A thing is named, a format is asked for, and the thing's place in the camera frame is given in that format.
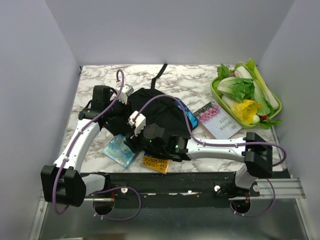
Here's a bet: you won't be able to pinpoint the white daikon radish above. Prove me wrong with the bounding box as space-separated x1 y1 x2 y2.
234 66 253 79

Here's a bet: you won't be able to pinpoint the green celery stalk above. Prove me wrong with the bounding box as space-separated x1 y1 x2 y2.
239 58 279 110

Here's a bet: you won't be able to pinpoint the green vegetable tray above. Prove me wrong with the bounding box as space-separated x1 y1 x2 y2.
210 77 283 129

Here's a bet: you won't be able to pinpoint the napa cabbage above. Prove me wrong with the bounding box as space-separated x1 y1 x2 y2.
217 77 255 103

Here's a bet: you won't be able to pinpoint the purple cable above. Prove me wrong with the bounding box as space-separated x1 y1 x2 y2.
51 69 142 222
132 94 288 218

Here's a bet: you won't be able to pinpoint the aluminium mounting rail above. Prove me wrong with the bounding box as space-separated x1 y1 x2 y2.
39 177 306 201

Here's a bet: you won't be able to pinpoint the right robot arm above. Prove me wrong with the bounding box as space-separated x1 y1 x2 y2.
124 123 273 196

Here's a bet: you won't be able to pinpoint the blue dinosaur pencil case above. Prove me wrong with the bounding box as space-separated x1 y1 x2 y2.
176 97 199 131

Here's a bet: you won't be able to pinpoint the teal fantasy book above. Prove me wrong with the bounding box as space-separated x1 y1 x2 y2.
102 134 139 168

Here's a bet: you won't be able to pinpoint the yellow flower vegetable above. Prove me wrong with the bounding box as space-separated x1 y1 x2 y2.
233 99 262 125

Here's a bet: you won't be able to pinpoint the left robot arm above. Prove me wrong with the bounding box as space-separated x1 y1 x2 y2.
40 84 134 207

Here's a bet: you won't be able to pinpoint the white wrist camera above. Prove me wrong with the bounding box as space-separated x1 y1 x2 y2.
116 84 134 105
128 111 146 137

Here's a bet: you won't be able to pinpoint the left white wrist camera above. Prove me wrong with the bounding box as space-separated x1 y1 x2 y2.
116 84 134 105

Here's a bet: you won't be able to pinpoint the orange treehouse book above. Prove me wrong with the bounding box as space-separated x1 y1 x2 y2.
141 153 171 174

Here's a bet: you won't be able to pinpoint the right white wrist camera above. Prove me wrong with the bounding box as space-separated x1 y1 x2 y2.
128 111 146 137

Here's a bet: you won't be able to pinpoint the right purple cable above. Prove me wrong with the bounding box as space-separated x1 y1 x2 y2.
132 94 288 218

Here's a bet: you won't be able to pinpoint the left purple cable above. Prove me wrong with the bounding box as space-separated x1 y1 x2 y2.
51 69 142 222

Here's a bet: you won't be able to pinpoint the white book pink flowers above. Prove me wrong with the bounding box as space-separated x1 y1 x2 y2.
193 101 243 140

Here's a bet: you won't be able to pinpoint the black backpack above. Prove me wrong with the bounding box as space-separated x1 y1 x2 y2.
99 63 193 153

